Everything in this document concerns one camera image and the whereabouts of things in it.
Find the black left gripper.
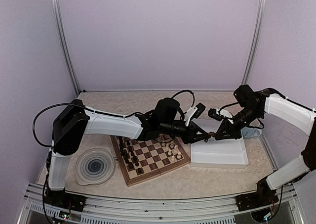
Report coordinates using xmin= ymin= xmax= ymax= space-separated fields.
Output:
xmin=160 ymin=121 xmax=210 ymax=145

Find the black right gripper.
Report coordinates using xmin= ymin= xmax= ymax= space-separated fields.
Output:
xmin=216 ymin=106 xmax=263 ymax=140

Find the white plastic tray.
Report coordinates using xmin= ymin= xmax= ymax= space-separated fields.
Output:
xmin=190 ymin=138 xmax=249 ymax=169

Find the wooden chess board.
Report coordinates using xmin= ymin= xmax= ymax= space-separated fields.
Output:
xmin=110 ymin=135 xmax=190 ymax=186

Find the dark piece board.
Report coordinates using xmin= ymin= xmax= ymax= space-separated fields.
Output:
xmin=118 ymin=137 xmax=124 ymax=145

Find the dark chess piece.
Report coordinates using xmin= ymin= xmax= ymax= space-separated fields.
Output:
xmin=119 ymin=145 xmax=125 ymax=152

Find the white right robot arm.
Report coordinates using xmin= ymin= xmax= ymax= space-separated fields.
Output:
xmin=208 ymin=85 xmax=316 ymax=206

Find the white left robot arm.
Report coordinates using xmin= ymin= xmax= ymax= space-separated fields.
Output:
xmin=48 ymin=97 xmax=211 ymax=207

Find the white chess pieces row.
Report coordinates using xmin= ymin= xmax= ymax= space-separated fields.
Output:
xmin=157 ymin=134 xmax=183 ymax=165

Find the light blue mug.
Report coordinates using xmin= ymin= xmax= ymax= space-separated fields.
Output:
xmin=241 ymin=127 xmax=262 ymax=139

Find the collapsible silicone bowl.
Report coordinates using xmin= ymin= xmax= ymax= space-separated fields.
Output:
xmin=75 ymin=148 xmax=115 ymax=186

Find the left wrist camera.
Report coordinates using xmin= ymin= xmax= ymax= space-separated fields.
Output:
xmin=184 ymin=103 xmax=206 ymax=126

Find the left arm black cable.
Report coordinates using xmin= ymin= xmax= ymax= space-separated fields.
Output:
xmin=32 ymin=90 xmax=196 ymax=147

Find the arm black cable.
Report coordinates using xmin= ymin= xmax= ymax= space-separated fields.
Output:
xmin=32 ymin=90 xmax=196 ymax=147
xmin=218 ymin=89 xmax=314 ymax=131

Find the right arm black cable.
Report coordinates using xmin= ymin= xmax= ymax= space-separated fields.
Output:
xmin=218 ymin=89 xmax=314 ymax=131

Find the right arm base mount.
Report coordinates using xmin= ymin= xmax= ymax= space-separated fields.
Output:
xmin=236 ymin=179 xmax=283 ymax=223

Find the right aluminium frame post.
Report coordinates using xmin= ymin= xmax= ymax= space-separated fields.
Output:
xmin=241 ymin=0 xmax=267 ymax=85

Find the aluminium frame post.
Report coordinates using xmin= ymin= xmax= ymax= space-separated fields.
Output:
xmin=241 ymin=0 xmax=267 ymax=85
xmin=51 ymin=0 xmax=80 ymax=96

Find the front aluminium rail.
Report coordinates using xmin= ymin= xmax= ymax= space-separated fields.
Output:
xmin=15 ymin=183 xmax=306 ymax=224

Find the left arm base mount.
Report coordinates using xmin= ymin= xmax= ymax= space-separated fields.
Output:
xmin=44 ymin=188 xmax=86 ymax=212

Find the left aluminium frame post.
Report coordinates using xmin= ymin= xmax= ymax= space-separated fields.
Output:
xmin=51 ymin=0 xmax=80 ymax=96

